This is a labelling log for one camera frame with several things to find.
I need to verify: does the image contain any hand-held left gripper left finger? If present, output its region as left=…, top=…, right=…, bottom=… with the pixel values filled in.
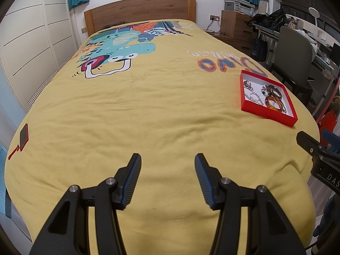
left=31, top=153, right=142, bottom=255

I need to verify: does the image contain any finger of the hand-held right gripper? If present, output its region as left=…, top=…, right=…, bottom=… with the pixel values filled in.
left=296, top=131, right=323, bottom=157
left=320, top=128, right=340, bottom=154

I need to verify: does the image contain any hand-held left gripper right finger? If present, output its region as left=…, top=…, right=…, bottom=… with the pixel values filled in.
left=194, top=153, right=306, bottom=255

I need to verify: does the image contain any red jewelry box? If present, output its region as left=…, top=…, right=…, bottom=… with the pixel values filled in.
left=240, top=70, right=298, bottom=127

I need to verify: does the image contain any brown translucent bangle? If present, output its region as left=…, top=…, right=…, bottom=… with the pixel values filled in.
left=264, top=95, right=287, bottom=112

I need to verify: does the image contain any dark brown bangle bracelet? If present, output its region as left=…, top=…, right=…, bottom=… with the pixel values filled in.
left=262, top=84, right=283, bottom=97

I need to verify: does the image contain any silver chain necklace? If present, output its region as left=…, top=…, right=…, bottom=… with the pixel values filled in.
left=244, top=90, right=265, bottom=106

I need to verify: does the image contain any red cloth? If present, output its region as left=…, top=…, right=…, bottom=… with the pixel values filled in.
left=317, top=110, right=340, bottom=142

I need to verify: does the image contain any dark blue cloth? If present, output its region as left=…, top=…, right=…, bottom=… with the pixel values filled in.
left=313, top=193, right=340, bottom=255

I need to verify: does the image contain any desk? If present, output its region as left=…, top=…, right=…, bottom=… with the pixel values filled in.
left=251, top=21, right=340, bottom=104

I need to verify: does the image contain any yellow printed blanket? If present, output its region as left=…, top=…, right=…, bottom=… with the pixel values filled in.
left=4, top=18, right=319, bottom=255

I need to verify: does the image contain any grey green chair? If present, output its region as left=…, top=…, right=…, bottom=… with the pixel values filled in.
left=269, top=26, right=316, bottom=101

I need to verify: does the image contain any dark tote bag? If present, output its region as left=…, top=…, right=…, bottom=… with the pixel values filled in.
left=251, top=36, right=268, bottom=62

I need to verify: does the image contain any red phone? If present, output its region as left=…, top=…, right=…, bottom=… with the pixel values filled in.
left=8, top=123, right=29, bottom=160

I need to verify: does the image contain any white desk lamp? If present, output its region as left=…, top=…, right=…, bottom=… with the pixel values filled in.
left=308, top=7, right=324, bottom=38

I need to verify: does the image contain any black bag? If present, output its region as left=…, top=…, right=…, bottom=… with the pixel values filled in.
left=247, top=8, right=287, bottom=27

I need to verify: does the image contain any wooden dresser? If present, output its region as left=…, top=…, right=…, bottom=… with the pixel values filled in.
left=220, top=10, right=259, bottom=56

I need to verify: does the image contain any grey printer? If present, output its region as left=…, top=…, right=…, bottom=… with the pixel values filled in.
left=224, top=0, right=258, bottom=16

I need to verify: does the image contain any wooden headboard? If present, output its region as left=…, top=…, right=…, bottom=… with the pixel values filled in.
left=84, top=0, right=196, bottom=36

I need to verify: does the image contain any white wardrobe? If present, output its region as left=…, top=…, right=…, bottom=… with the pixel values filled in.
left=0, top=0, right=89, bottom=112

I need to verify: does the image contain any black power cable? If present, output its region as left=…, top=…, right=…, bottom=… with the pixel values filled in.
left=204, top=20, right=226, bottom=35

